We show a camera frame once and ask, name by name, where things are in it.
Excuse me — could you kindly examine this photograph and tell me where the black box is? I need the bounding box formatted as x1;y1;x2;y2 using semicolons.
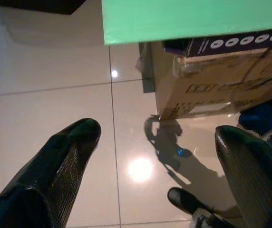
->
0;0;88;16

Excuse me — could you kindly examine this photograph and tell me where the purple box with white circles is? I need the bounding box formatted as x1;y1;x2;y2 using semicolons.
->
162;30;272;58

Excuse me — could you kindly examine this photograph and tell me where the printed cardboard box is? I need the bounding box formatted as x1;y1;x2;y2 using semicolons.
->
155;42;272;121

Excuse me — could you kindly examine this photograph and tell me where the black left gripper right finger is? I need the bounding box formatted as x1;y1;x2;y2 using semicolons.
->
214;125;272;228

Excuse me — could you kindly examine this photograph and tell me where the green board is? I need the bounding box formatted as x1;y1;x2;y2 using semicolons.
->
102;0;272;46

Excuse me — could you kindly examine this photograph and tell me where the blue cloth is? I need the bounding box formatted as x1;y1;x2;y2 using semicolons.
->
236;96;272;137

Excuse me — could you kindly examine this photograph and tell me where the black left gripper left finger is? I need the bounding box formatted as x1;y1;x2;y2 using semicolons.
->
0;117;102;228

